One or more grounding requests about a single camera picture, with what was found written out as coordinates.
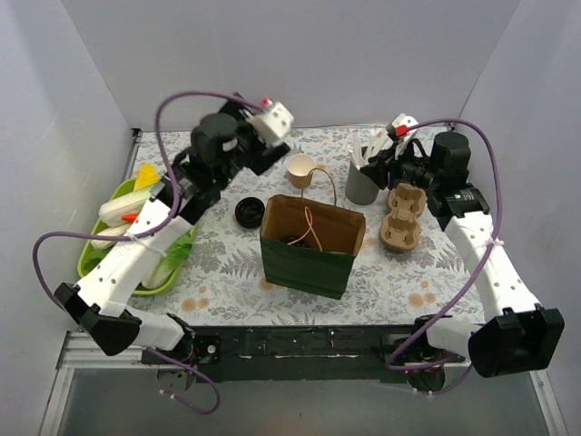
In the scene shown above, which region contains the large napa cabbage toy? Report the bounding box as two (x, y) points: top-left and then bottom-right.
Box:
(99, 180), (153, 227)

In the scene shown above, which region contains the dark green paper bag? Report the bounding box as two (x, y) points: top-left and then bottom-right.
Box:
(260, 194), (367, 300)

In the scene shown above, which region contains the black coffee cup lid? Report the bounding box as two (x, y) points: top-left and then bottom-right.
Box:
(280, 235), (310, 249)

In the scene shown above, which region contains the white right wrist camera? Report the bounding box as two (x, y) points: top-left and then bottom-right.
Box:
(386, 113), (418, 160)

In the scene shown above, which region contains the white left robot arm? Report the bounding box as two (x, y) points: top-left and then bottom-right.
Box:
(54, 94), (294, 363)

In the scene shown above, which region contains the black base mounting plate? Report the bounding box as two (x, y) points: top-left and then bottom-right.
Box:
(140, 326), (468, 383)

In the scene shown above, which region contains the white daikon radish toy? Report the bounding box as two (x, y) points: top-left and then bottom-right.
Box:
(90, 224), (133, 250)

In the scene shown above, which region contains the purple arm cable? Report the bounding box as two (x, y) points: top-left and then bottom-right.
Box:
(385, 118), (504, 394)
(31, 90), (269, 415)

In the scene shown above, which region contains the yellow corn toy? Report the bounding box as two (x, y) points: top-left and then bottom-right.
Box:
(133, 163), (160, 191)

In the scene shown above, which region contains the green plastic vegetable tray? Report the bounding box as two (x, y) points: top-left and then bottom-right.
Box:
(76, 176), (196, 297)

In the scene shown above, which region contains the floral patterned table mat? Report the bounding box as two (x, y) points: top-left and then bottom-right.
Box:
(90, 125), (509, 327)

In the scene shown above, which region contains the grey straw holder cup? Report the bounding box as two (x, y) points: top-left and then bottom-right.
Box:
(344, 162), (379, 206)

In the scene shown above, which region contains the aluminium frame rail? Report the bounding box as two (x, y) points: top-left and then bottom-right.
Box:
(57, 335), (566, 435)

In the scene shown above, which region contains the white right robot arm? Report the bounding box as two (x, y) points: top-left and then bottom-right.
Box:
(361, 127), (565, 378)

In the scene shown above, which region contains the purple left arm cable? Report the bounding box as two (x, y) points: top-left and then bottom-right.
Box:
(31, 90), (269, 415)

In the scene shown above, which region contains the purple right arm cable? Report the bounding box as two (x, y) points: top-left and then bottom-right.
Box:
(385, 118), (504, 394)

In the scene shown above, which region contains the green leafy lettuce toy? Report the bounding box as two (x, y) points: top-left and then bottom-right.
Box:
(141, 232), (192, 290)

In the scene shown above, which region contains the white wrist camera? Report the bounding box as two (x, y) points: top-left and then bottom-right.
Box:
(246, 97), (294, 146)
(386, 113), (418, 160)

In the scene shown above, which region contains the brown cardboard cup carrier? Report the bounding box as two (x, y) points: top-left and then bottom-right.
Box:
(379, 183), (427, 252)

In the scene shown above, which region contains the black lid stack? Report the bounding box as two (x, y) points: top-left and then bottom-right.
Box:
(235, 197), (265, 229)

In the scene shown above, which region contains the orange carrot toy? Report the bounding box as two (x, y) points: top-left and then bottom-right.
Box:
(122, 213), (138, 223)

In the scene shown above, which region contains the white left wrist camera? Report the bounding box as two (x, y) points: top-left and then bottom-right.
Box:
(246, 97), (294, 146)

